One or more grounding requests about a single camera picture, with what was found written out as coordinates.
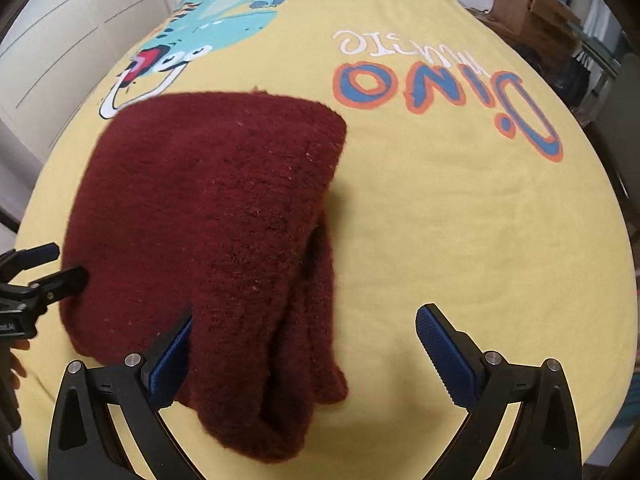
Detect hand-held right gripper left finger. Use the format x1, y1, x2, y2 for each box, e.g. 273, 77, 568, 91
47, 307, 201, 480

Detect white wardrobe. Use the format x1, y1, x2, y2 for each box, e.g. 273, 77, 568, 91
0, 0, 188, 171

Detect yellow dinosaur print blanket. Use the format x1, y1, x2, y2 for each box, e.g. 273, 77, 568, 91
10, 0, 636, 480

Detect brown cardboard box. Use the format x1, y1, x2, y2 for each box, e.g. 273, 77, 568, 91
492, 0, 583, 56

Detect black bag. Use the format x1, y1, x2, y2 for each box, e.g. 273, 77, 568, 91
555, 52, 593, 113

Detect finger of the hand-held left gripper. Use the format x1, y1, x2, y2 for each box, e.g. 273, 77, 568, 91
30, 266, 90, 306
0, 242, 61, 281

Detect maroon knit sweater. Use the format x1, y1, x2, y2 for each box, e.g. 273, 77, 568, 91
60, 87, 349, 463

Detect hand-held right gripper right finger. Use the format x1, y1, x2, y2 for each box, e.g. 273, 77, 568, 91
415, 302, 583, 480

